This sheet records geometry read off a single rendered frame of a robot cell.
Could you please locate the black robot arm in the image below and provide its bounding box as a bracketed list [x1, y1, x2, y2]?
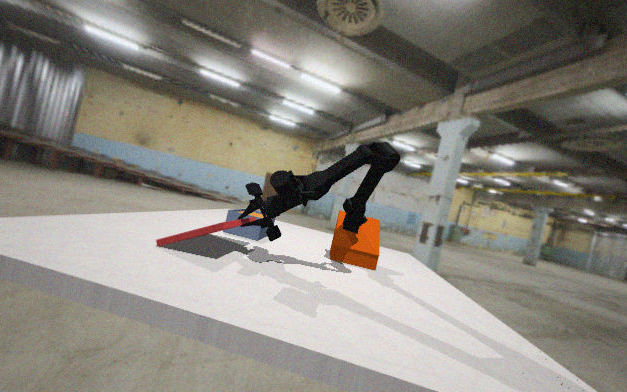
[270, 142, 400, 233]

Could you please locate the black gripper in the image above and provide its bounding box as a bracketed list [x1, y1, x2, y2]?
[238, 182, 288, 242]

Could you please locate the red lid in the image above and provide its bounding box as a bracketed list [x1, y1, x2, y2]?
[156, 217, 256, 246]

